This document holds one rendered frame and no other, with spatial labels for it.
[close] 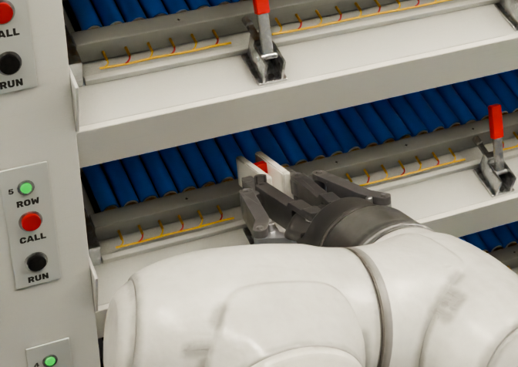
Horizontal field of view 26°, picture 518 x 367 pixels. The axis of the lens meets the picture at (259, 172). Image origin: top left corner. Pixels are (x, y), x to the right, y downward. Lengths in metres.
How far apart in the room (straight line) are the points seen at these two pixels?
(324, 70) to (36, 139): 0.26
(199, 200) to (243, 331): 0.46
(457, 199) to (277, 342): 0.56
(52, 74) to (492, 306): 0.39
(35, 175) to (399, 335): 0.36
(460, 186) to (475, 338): 0.51
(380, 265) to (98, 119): 0.32
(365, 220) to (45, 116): 0.27
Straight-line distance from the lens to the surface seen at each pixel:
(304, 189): 1.00
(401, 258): 0.74
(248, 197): 0.99
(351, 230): 0.84
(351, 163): 1.16
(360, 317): 0.70
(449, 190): 1.19
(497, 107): 1.18
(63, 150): 0.94
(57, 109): 0.92
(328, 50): 1.03
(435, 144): 1.20
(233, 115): 0.98
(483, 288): 0.73
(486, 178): 1.21
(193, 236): 1.09
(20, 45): 0.88
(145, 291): 0.67
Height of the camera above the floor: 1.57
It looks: 34 degrees down
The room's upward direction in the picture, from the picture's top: straight up
